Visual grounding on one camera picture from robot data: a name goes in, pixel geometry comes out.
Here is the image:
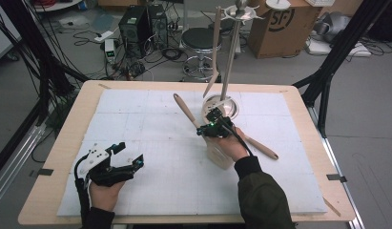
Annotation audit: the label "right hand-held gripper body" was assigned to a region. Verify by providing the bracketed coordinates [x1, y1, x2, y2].
[204, 99, 235, 139]

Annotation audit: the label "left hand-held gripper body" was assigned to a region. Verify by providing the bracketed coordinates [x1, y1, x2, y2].
[77, 142, 135, 188]

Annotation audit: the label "beige solid turner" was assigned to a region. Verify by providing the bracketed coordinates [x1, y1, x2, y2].
[173, 93, 235, 171]

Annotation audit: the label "beige perforated skimmer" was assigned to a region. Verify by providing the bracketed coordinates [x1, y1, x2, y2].
[201, 103, 279, 161]

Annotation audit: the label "metal utensil rack stand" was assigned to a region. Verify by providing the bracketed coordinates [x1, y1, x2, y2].
[202, 0, 268, 122]

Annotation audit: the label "beige slotted spatula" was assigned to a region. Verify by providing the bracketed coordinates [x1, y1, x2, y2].
[202, 5, 222, 99]

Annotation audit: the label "person's right hand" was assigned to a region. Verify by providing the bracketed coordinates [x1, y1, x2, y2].
[214, 127, 250, 162]

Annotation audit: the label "person's left hand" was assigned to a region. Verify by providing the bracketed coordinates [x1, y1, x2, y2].
[89, 180, 126, 213]

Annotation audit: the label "white grid mat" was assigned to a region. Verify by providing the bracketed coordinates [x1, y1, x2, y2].
[56, 89, 328, 218]

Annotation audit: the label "black tape strip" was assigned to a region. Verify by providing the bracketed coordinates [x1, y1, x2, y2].
[29, 167, 54, 178]
[326, 174, 348, 184]

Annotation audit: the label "black round stool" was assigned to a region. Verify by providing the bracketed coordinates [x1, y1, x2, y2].
[180, 27, 223, 82]

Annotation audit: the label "black flat bag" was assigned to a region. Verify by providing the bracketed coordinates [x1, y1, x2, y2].
[221, 18, 236, 34]

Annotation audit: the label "small white power supply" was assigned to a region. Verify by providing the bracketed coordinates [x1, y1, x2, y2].
[103, 38, 117, 65]

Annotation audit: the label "brown cardboard box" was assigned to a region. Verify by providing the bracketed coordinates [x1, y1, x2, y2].
[247, 0, 323, 60]

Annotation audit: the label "slim black computer tower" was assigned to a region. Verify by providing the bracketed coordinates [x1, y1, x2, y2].
[148, 3, 169, 49]

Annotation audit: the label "white power strip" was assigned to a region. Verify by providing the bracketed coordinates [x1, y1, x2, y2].
[93, 30, 115, 44]

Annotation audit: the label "large black computer tower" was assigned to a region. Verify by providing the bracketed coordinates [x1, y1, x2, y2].
[117, 5, 154, 58]

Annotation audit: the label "white flat board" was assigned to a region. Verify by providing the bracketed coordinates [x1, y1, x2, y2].
[306, 37, 373, 58]

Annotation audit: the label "white round disc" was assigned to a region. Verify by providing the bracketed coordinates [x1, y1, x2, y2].
[265, 0, 292, 10]

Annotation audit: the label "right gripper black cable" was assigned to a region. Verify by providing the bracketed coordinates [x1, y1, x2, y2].
[220, 118, 254, 156]

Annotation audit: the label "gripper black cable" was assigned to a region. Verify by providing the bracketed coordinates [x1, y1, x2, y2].
[73, 154, 92, 223]
[220, 118, 254, 156]

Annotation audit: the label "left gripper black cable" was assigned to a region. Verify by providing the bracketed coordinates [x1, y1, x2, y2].
[73, 154, 92, 223]

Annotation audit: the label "aluminium rail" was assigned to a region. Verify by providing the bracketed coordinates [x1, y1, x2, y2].
[307, 106, 366, 229]
[0, 122, 47, 208]

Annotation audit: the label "black frame with cables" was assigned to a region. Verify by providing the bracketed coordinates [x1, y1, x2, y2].
[0, 0, 90, 128]

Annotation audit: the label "black frame struts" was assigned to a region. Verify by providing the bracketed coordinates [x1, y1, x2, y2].
[292, 0, 392, 139]

